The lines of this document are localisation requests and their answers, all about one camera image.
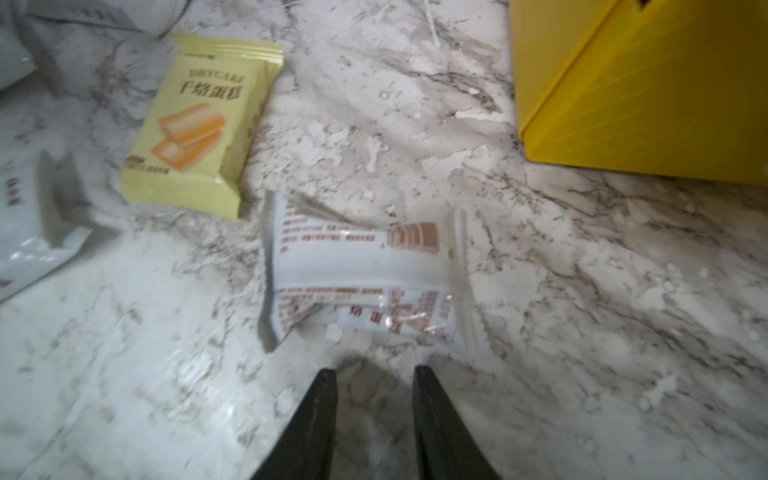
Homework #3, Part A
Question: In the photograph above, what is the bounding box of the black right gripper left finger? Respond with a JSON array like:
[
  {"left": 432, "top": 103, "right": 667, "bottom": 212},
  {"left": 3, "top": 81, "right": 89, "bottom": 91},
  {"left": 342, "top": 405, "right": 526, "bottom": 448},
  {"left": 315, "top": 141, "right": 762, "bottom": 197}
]
[{"left": 250, "top": 369, "right": 338, "bottom": 480}]

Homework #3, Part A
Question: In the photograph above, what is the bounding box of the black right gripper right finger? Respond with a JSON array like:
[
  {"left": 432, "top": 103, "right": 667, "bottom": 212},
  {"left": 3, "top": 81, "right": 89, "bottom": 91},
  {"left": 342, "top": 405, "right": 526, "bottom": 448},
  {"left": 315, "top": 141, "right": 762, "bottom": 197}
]
[{"left": 413, "top": 365, "right": 500, "bottom": 480}]

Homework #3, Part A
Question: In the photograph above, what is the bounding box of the yellow cookie packet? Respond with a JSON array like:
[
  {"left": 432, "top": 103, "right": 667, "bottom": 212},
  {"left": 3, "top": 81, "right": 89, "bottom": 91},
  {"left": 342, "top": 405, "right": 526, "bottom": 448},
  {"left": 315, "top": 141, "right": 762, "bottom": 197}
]
[{"left": 120, "top": 34, "right": 284, "bottom": 219}]

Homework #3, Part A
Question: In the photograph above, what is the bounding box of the yellow plastic drawer cabinet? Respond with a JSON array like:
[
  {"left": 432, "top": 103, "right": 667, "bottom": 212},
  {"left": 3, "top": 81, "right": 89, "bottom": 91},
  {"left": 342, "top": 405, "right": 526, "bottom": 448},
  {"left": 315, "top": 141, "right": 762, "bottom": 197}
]
[{"left": 509, "top": 0, "right": 767, "bottom": 185}]

